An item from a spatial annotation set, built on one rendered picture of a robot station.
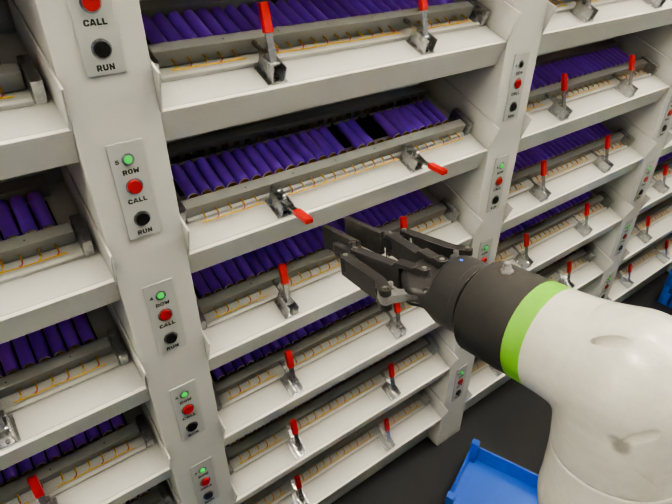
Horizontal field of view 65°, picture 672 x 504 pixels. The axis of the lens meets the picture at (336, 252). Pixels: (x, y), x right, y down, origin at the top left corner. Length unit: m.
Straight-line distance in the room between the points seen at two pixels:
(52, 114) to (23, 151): 0.05
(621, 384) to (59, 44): 0.56
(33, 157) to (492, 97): 0.75
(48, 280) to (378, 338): 0.67
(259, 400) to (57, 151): 0.59
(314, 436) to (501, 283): 0.81
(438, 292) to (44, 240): 0.48
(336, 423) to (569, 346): 0.87
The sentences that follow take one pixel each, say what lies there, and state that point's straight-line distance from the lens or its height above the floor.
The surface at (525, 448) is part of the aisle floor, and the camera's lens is 1.69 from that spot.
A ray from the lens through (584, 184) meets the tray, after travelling 1.46.
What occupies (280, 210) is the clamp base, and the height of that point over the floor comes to 0.92.
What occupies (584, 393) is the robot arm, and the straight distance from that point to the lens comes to 0.42.
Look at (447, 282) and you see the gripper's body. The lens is 0.50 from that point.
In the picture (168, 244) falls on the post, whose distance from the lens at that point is 0.71.
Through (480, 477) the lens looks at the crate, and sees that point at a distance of 1.59.
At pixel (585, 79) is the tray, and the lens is 1.40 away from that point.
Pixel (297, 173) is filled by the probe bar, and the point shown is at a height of 0.95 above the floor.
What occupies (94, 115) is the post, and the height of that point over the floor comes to 1.12.
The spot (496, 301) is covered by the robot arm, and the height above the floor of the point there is 1.02.
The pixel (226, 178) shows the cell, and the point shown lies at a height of 0.96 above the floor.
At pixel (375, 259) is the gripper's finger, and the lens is 0.57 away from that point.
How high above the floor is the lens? 1.30
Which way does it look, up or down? 34 degrees down
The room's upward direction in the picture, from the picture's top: straight up
